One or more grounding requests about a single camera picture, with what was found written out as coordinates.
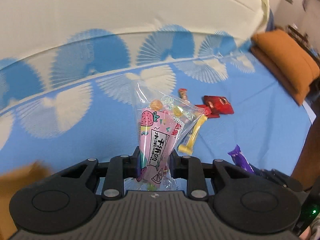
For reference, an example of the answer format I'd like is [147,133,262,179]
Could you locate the yellow snack bar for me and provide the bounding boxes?
[178,115,207,155]

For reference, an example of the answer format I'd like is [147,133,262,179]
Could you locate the purple chocolate bar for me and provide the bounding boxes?
[228,145,254,173]

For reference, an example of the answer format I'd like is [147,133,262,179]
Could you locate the pink candy bag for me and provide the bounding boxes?
[132,82,205,190]

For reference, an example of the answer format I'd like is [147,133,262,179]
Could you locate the red snack packet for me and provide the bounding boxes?
[203,95,234,115]

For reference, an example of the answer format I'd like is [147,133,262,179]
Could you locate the red stick snack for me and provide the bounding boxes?
[196,105,220,119]

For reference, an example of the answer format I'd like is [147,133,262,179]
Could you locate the orange cushion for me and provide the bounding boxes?
[251,29,319,106]

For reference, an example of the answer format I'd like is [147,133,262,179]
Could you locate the brown cardboard box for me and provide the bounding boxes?
[0,161,54,240]

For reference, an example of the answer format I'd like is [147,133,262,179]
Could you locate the blue white patterned cover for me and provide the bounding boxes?
[1,0,313,174]

